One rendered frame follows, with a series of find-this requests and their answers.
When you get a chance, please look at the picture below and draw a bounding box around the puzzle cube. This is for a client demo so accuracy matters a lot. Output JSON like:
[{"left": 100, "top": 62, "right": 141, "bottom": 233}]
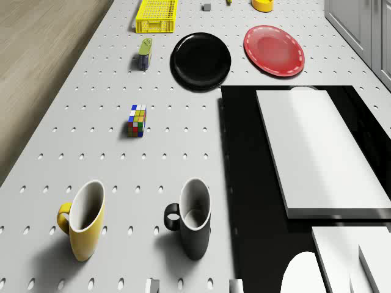
[{"left": 127, "top": 104, "right": 147, "bottom": 138}]

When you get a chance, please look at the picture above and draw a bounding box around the black stove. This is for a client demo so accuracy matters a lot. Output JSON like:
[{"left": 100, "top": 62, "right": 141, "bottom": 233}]
[{"left": 217, "top": 85, "right": 391, "bottom": 293}]

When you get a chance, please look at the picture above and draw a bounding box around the black plate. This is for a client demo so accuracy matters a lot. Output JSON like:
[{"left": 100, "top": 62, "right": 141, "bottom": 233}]
[{"left": 169, "top": 32, "right": 232, "bottom": 91}]

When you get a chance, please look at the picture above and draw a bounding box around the black mug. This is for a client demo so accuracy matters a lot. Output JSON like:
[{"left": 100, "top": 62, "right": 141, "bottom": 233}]
[{"left": 163, "top": 178, "right": 212, "bottom": 261}]

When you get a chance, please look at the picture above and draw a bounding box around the flat-sided can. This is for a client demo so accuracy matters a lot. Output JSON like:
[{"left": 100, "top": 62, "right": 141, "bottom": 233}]
[{"left": 137, "top": 37, "right": 153, "bottom": 71}]

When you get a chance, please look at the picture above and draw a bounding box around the red plate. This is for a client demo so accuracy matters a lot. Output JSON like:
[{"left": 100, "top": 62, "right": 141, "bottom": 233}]
[{"left": 243, "top": 25, "right": 306, "bottom": 78}]

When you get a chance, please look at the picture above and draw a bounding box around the yellow basket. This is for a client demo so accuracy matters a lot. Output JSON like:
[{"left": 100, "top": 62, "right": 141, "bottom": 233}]
[{"left": 135, "top": 0, "right": 179, "bottom": 34}]

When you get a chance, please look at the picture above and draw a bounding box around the yellow mug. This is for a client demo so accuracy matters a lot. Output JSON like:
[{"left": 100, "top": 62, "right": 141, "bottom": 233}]
[{"left": 56, "top": 179, "right": 106, "bottom": 262}]

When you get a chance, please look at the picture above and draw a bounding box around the yellow bowl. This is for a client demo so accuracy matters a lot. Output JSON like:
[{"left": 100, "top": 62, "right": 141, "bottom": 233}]
[{"left": 250, "top": 0, "right": 274, "bottom": 13}]

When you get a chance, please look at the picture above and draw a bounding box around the white cabinet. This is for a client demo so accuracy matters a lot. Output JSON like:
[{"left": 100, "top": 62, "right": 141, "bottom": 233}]
[{"left": 324, "top": 0, "right": 391, "bottom": 84}]

